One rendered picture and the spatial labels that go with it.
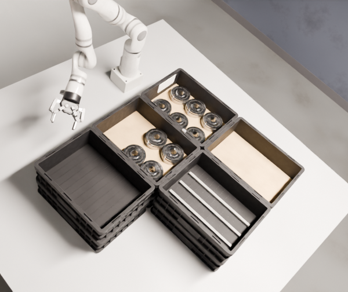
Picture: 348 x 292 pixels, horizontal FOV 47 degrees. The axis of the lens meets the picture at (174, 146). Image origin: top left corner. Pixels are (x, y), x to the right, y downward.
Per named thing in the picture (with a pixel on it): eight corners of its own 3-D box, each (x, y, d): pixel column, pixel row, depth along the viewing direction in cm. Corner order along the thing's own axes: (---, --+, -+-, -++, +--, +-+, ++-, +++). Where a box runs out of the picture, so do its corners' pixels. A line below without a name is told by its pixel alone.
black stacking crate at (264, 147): (195, 161, 190) (202, 148, 181) (232, 130, 206) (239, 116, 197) (261, 219, 180) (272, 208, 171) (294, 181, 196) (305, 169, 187)
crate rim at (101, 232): (32, 167, 160) (32, 163, 158) (90, 128, 176) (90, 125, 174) (101, 237, 150) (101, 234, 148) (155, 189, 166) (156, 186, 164)
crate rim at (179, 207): (155, 189, 166) (156, 186, 164) (200, 150, 182) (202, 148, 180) (229, 258, 156) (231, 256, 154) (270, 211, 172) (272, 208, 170)
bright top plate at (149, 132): (141, 135, 186) (141, 134, 186) (156, 125, 191) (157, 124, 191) (155, 150, 183) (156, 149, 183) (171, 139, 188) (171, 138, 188)
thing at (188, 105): (182, 104, 202) (182, 103, 202) (195, 96, 208) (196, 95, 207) (196, 117, 199) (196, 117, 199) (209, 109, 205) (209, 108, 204)
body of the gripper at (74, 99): (66, 87, 170) (59, 108, 168) (84, 95, 174) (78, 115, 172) (61, 91, 177) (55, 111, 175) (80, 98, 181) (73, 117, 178)
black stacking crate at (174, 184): (152, 200, 174) (157, 188, 165) (195, 162, 190) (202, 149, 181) (221, 266, 164) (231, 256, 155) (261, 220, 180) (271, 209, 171)
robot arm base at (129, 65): (116, 70, 216) (119, 46, 203) (129, 63, 221) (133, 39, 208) (129, 80, 214) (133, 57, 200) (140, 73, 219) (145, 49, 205)
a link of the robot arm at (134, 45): (151, 25, 192) (145, 52, 206) (138, 14, 195) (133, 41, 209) (136, 31, 187) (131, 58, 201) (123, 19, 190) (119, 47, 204)
